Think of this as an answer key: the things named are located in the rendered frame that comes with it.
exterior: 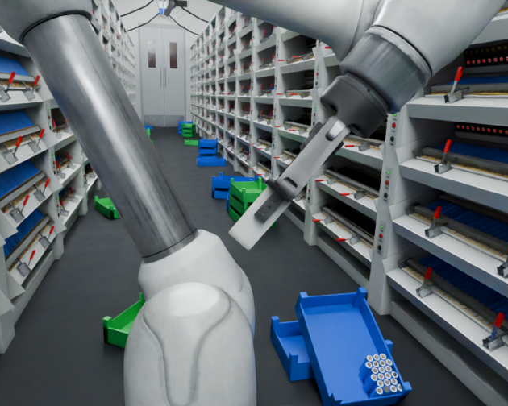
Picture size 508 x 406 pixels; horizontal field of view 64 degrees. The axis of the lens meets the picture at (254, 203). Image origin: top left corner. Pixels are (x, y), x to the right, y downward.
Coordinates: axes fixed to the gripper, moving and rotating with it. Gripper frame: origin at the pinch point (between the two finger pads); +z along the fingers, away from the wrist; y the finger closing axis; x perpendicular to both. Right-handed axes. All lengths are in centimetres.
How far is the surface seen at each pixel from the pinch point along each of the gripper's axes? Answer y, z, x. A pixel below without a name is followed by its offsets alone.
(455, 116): 63, -44, -24
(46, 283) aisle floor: 95, 93, 43
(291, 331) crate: 73, 34, -34
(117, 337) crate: 60, 66, 6
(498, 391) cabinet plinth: 50, 2, -75
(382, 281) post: 91, 5, -51
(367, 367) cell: 48, 19, -47
